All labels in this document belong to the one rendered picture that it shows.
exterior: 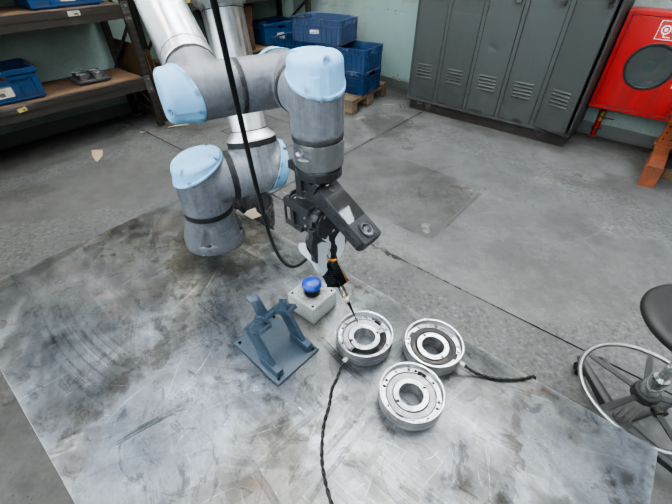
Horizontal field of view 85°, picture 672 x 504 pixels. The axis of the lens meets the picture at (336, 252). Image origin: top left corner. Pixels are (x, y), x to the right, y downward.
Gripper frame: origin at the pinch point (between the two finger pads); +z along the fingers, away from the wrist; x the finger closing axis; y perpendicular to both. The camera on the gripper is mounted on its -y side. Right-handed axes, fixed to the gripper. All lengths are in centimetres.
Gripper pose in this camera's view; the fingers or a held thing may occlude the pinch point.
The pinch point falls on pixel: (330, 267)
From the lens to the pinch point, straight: 67.4
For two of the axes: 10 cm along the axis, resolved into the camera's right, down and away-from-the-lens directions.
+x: -6.8, 4.8, -5.6
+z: 0.0, 7.6, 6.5
